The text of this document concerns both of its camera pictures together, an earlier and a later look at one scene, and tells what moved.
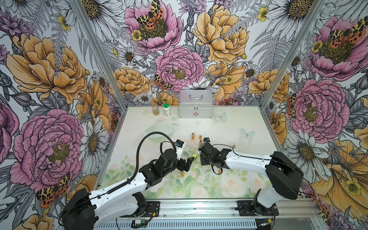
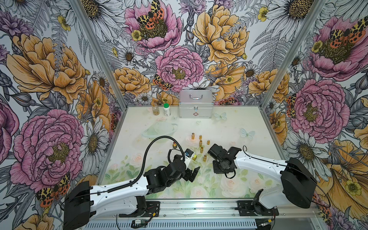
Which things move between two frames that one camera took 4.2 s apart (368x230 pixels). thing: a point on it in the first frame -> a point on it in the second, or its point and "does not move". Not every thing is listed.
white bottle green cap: (166, 109) does not move
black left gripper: (181, 167) -> (186, 176)
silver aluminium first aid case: (195, 103) does not move
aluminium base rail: (292, 214) does not move
